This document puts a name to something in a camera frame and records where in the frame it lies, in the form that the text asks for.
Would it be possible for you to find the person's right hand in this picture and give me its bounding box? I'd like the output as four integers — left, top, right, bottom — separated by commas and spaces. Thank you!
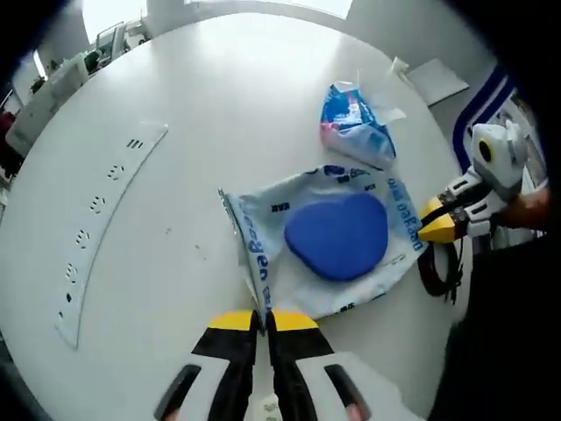
498, 187, 552, 230

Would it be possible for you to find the black office chair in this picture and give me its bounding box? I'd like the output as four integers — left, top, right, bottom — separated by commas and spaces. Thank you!
93, 20, 129, 57

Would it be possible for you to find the black cable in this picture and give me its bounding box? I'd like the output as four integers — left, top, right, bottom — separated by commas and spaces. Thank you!
415, 239, 469, 304

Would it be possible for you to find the blue tissue packet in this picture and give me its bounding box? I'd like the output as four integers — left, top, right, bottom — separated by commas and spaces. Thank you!
319, 68, 408, 172

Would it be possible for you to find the white built-in power strip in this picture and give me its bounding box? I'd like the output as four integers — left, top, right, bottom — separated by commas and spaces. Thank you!
53, 121, 170, 351

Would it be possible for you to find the blue and white panel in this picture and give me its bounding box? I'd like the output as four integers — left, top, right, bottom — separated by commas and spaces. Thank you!
452, 60, 515, 168

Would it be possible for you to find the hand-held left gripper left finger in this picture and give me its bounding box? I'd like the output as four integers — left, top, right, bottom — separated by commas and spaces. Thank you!
153, 308, 260, 421

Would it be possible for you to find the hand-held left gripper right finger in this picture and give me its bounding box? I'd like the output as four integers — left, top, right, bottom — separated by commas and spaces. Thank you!
265, 309, 423, 421

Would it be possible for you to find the white flat board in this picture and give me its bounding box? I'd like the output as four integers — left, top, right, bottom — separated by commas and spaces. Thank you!
408, 58, 471, 107

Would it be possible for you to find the blue wet wipes pack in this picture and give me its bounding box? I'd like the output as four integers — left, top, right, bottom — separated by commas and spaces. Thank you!
218, 163, 430, 325

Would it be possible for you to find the white office desk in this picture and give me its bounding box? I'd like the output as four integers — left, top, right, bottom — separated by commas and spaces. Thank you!
7, 55, 89, 151

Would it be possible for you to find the person's dark clothing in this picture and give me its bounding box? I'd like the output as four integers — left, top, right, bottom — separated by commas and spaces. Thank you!
428, 226, 561, 421

